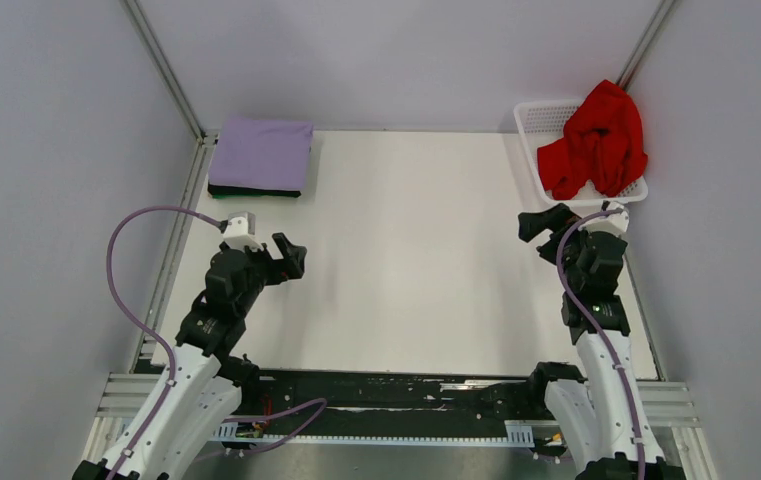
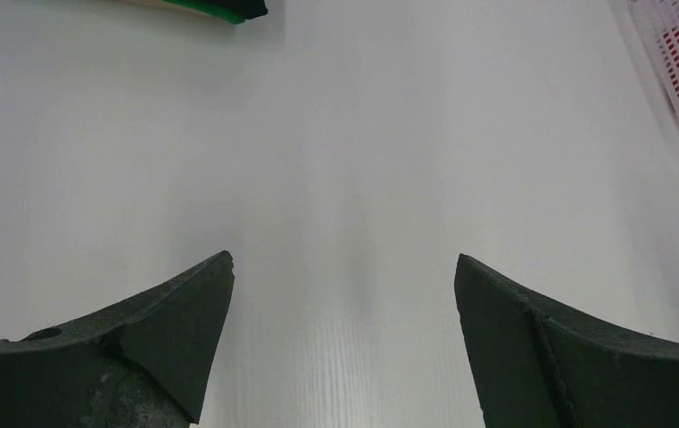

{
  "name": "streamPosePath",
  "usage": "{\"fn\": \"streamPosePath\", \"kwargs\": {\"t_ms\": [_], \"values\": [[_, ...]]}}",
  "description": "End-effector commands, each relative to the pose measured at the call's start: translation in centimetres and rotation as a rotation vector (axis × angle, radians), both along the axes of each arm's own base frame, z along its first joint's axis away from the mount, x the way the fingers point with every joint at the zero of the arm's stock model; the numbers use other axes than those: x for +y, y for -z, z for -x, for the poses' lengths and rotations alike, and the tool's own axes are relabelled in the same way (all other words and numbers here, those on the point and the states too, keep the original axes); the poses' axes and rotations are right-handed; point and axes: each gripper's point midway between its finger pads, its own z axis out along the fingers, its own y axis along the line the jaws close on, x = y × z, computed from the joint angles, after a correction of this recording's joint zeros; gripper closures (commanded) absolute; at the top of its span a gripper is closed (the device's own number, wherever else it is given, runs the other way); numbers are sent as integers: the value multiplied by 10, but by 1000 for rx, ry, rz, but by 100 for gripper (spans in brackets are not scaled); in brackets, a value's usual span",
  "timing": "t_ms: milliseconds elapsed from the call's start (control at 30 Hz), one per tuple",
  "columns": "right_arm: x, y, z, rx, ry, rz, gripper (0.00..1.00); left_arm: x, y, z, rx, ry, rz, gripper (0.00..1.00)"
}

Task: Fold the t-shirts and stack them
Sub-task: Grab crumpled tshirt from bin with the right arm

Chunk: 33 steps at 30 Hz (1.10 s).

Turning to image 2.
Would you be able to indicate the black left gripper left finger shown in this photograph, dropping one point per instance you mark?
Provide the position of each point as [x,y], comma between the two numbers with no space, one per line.
[141,362]

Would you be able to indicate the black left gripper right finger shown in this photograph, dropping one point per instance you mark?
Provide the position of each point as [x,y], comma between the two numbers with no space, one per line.
[537,362]

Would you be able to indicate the green folded t shirt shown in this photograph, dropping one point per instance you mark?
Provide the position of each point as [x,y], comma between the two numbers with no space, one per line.
[208,8]

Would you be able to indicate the black folded t shirt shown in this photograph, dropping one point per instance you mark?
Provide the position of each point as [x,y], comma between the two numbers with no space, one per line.
[245,9]

